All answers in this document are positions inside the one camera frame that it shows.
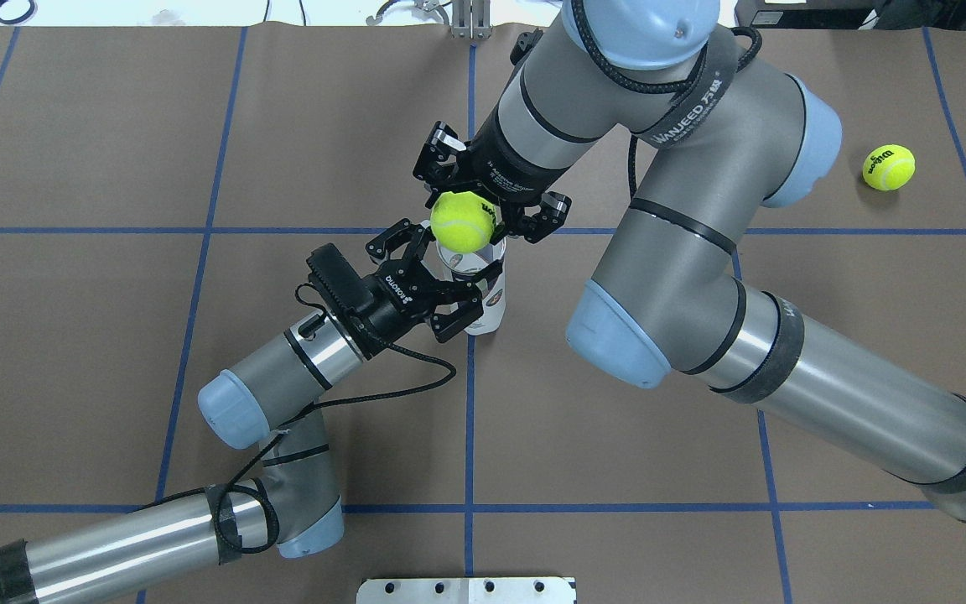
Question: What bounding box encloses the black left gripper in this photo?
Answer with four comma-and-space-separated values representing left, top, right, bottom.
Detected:
349, 218, 505, 353

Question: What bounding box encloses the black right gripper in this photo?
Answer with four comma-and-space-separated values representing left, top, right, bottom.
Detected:
413, 122, 572, 244

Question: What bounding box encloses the yellow tennis ball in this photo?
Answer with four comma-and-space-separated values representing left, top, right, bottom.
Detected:
429, 192, 497, 253

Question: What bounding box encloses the Wilson tennis ball can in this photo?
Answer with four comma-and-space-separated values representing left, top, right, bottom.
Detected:
438, 238, 506, 336

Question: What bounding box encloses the tennis ball with Wilson logo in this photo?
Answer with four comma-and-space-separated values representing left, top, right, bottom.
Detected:
861, 144, 916, 191

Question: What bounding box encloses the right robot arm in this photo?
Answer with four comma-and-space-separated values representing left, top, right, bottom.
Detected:
414, 1, 966, 524

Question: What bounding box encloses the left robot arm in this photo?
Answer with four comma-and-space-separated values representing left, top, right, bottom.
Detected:
0, 221, 493, 603

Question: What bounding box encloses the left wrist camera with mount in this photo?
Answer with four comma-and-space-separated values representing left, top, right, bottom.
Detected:
306, 243, 375, 320

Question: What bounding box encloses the aluminium frame post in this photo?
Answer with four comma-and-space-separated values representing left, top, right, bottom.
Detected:
449, 0, 493, 41

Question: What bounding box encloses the right black camera cable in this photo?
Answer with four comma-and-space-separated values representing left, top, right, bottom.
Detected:
563, 0, 765, 198

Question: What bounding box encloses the black camera cable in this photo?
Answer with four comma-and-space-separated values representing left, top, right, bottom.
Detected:
135, 285, 459, 555
563, 0, 765, 198

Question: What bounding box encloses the left black camera cable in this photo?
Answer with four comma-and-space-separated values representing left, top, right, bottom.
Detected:
135, 285, 459, 555

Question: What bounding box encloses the white camera stand base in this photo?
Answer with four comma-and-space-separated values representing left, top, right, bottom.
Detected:
356, 576, 579, 603

